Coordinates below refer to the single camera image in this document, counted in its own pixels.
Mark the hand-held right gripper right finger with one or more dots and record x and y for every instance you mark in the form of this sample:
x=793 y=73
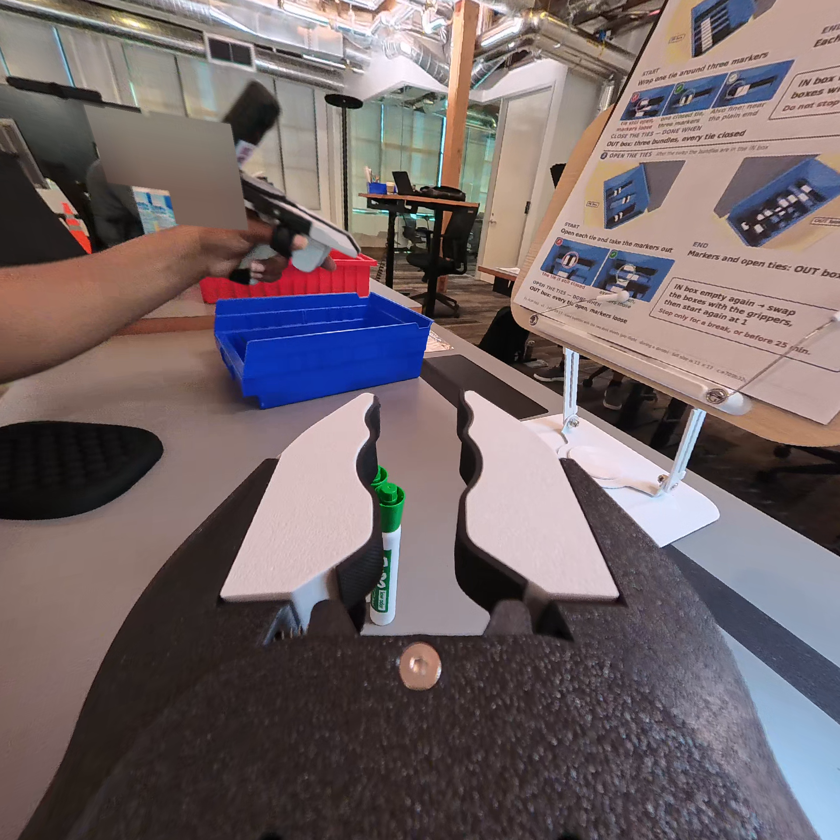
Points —
x=525 y=518

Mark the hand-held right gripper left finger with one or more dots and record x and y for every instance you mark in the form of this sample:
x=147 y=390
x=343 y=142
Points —
x=308 y=518

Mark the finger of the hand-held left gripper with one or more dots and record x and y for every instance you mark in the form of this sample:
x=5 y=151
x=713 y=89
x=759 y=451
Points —
x=275 y=189
x=328 y=236

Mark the green dry erase marker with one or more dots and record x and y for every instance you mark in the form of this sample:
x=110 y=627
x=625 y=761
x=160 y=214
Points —
x=387 y=564
x=379 y=474

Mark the blue plastic bin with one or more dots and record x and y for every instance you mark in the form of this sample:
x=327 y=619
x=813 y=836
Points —
x=315 y=367

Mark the person's left forearm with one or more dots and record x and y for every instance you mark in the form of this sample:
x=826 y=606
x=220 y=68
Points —
x=79 y=302

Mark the person's left hand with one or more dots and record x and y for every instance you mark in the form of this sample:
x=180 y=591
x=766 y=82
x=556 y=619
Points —
x=223 y=253

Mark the red plastic bin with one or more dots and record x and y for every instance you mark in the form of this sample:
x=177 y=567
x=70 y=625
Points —
x=308 y=282

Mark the black floor lamp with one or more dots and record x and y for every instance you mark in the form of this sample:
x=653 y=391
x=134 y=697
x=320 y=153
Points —
x=344 y=100

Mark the black laptop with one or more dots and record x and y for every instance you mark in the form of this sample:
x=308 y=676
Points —
x=403 y=182

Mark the wooden standing desk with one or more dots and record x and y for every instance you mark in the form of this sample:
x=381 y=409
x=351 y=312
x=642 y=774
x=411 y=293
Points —
x=420 y=199

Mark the blue white packet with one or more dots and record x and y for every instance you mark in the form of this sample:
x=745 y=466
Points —
x=154 y=210

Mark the black office chair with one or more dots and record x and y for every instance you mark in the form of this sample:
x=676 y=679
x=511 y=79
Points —
x=453 y=236

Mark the wooden board document stand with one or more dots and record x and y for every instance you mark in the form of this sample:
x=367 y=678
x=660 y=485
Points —
x=656 y=518

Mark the black backpack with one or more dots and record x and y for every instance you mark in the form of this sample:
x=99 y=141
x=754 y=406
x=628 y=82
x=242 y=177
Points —
x=505 y=338

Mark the orange traffic cone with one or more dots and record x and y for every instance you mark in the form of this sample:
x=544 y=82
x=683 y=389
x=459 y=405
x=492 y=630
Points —
x=73 y=229

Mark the black textured wrist pad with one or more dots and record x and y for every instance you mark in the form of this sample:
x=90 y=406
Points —
x=65 y=469

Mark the printed instruction sheet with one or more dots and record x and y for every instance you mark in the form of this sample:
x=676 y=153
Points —
x=722 y=197

